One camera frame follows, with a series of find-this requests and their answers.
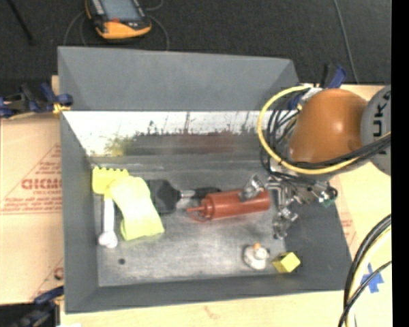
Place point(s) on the yellow-green cloth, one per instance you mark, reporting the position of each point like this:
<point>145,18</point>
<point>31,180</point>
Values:
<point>138,210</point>

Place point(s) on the brown cardboard board red print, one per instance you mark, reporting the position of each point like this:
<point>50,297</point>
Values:
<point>27,216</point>

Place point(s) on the grey metal bin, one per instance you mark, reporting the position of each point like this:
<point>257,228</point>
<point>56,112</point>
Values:
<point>191,250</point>

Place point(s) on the red-brown squeeze bottle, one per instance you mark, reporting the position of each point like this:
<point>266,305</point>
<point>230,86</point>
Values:
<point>231,205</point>

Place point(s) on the black and silver tool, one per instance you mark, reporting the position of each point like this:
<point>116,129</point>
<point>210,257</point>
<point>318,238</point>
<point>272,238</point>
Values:
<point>163,196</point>

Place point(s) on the white toy duck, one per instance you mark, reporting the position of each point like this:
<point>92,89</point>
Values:
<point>256,257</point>

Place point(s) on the black cylinder on white bracket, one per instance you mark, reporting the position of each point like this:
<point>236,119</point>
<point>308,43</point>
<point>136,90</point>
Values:
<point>331,193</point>

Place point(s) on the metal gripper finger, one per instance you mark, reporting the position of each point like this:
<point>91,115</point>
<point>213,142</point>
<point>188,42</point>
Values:
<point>282,224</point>
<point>255,184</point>

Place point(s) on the yellow cube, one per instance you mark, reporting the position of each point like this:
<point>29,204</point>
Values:
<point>286,262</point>

